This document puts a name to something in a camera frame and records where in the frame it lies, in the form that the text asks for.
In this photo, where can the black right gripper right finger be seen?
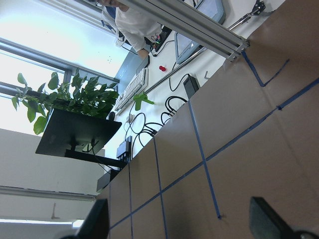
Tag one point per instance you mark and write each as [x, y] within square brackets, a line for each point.
[265, 223]

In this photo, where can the person in white shirt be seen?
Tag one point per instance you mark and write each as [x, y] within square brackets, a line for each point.
[135, 26]

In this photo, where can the green plastic clamp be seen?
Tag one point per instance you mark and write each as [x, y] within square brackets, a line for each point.
[142, 97]

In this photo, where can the grey laptop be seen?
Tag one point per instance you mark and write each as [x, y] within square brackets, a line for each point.
[184, 47]

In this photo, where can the black power adapter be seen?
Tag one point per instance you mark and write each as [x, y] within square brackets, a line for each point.
[191, 85]

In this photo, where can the green potted plant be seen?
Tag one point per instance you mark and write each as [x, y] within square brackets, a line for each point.
[82, 95]

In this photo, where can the white keyboard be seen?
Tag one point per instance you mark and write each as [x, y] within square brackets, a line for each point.
[135, 87]

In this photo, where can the black computer monitor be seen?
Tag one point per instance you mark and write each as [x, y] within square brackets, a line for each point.
[77, 132]

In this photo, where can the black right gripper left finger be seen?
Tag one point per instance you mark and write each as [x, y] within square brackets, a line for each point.
[96, 225]

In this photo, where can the black usb hub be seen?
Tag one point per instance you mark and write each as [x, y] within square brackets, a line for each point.
[124, 150]

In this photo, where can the aluminium frame beam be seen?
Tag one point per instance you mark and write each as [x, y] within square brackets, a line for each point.
[186, 20]

